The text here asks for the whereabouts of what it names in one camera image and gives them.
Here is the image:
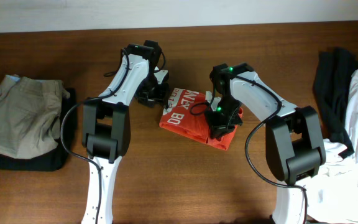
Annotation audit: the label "red t-shirt white print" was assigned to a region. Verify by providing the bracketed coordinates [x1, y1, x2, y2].
[159, 88, 235, 151]

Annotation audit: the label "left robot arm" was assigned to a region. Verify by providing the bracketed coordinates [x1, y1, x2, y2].
[82, 40, 170, 223]

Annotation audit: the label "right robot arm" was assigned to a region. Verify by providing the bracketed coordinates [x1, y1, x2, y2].
[204, 63, 326, 223]

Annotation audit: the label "folded black garment left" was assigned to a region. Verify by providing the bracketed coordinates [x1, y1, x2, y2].
[0, 87, 78, 172]

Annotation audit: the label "black garment right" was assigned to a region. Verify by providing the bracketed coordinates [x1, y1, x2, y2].
[313, 47, 358, 159]

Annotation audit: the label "folded khaki trousers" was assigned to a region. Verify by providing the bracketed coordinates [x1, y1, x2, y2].
[0, 75, 70, 159]

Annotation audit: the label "white garment right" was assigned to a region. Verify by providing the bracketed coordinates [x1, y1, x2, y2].
[306, 70, 358, 223]

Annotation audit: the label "right black cable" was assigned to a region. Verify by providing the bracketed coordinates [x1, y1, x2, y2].
[190, 74, 309, 224]

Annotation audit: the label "black cable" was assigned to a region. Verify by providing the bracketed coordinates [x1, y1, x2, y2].
[190, 74, 309, 224]
[60, 48, 167, 224]

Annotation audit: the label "left black cable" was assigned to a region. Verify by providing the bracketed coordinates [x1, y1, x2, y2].
[60, 48, 167, 224]

